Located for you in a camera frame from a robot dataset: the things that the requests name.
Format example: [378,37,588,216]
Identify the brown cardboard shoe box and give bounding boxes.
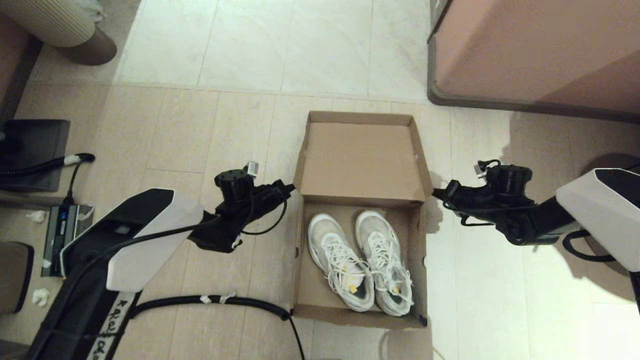
[291,110,435,331]

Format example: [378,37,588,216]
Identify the white mesh sneaker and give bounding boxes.
[307,213,376,313]
[354,209,416,318]

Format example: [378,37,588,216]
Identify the brown round stand base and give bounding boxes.
[580,152,640,277]

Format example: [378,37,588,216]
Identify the grey metal power supply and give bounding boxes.
[41,203,96,279]

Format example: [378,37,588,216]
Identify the white plastic bag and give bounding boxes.
[77,0,108,26]

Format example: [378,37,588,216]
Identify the dark grey rounded pad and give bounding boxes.
[0,242,36,316]
[0,341,32,360]

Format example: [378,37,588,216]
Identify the ribbed beige round bin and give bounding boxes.
[0,0,119,67]

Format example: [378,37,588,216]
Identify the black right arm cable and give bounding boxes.
[442,192,538,228]

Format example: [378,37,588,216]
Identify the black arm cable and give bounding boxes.
[442,192,538,228]
[239,192,290,237]

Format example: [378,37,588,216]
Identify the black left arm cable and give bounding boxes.
[239,192,290,237]

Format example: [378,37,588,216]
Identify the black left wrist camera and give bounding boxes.
[214,160,261,207]

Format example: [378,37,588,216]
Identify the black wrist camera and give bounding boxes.
[214,160,261,207]
[474,159,534,197]

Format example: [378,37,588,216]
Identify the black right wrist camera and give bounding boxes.
[474,159,534,197]

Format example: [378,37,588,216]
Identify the black coiled cable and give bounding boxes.
[127,294,307,360]

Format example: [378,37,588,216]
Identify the black corrugated hose white tape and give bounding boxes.
[0,152,97,207]

